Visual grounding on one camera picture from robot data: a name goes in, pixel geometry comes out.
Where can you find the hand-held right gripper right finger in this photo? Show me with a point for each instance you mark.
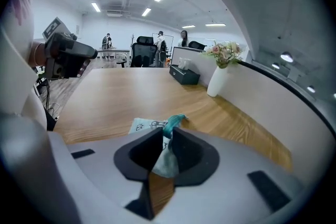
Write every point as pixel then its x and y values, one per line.
pixel 231 191

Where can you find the person's left forearm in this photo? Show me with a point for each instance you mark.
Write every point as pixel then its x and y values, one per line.
pixel 30 56

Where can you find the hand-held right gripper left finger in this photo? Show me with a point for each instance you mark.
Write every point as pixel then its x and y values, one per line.
pixel 99 178

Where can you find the beige partition with black rail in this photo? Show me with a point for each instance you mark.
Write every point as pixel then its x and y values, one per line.
pixel 262 112

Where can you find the person's white printed shirt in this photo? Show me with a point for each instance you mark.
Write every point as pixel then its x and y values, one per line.
pixel 15 60

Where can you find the dark green tissue box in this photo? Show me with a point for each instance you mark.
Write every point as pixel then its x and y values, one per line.
pixel 183 76

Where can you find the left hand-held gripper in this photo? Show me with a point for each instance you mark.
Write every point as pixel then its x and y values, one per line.
pixel 61 65

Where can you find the dark pendant lamp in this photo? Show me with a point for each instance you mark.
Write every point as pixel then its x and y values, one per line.
pixel 287 57
pixel 275 65
pixel 311 89

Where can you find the pink and cream flower bouquet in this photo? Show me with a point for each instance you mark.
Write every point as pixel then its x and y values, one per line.
pixel 223 53

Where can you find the white vase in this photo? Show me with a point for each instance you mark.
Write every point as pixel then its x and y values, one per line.
pixel 216 84

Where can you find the light blue cloth pouch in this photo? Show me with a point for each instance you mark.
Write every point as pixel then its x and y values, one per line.
pixel 166 164

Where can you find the black office chair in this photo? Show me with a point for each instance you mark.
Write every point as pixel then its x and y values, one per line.
pixel 197 45
pixel 143 55

